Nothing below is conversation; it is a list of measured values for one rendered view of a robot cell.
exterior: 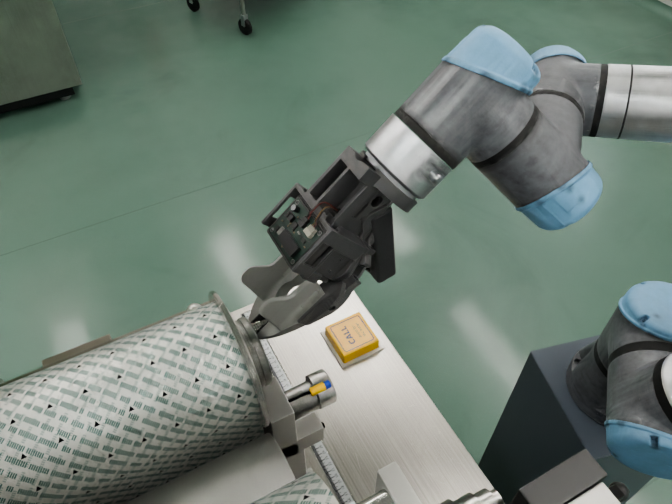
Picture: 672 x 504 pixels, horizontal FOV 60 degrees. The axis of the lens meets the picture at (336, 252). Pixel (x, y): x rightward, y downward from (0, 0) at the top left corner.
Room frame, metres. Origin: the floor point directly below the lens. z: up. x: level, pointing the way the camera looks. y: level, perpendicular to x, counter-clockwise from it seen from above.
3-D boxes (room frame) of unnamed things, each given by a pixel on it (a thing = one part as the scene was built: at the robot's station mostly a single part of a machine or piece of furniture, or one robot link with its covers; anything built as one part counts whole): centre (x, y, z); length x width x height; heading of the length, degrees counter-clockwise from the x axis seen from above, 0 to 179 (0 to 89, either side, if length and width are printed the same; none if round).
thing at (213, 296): (0.32, 0.10, 1.25); 0.15 x 0.01 x 0.15; 28
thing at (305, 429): (0.30, 0.05, 1.05); 0.06 x 0.05 x 0.31; 118
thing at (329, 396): (0.32, 0.02, 1.18); 0.04 x 0.02 x 0.04; 28
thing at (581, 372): (0.47, -0.46, 0.95); 0.15 x 0.15 x 0.10
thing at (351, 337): (0.57, -0.03, 0.91); 0.07 x 0.07 x 0.02; 28
